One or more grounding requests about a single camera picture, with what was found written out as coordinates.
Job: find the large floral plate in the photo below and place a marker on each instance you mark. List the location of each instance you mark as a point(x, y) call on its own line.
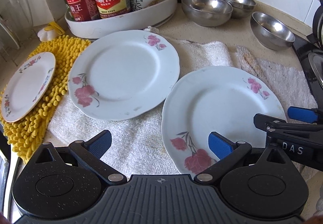
point(123, 75)
point(216, 98)

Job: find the white towel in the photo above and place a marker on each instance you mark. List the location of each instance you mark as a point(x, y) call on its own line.
point(137, 144)

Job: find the small floral plate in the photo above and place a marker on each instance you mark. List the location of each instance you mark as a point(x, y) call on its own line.
point(27, 86)

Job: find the white flower sink stopper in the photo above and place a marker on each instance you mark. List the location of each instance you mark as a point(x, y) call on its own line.
point(50, 32)

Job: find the steel bowl back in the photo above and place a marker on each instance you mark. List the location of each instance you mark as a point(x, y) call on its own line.
point(242, 8)

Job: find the glass pot lid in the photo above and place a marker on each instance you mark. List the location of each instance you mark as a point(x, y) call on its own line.
point(16, 20)

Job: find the steel burner ring plate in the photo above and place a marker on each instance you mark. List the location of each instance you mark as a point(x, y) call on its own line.
point(316, 63)

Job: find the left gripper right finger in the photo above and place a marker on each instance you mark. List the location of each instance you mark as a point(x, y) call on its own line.
point(230, 155)

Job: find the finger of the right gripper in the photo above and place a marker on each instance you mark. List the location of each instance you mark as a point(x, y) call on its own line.
point(275, 125)
point(305, 115)

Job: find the steel bowl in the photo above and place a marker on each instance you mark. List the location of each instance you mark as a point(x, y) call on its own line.
point(242, 8)
point(271, 32)
point(207, 13)

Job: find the black gas stove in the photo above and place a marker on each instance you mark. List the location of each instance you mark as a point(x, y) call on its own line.
point(304, 46)

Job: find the yellow chenille mat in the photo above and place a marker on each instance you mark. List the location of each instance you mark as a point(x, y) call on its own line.
point(26, 135)

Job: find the white rotating condiment tray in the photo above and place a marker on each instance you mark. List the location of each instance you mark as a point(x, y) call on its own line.
point(154, 16)

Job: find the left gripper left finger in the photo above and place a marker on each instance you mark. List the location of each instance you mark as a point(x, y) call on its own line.
point(88, 155)

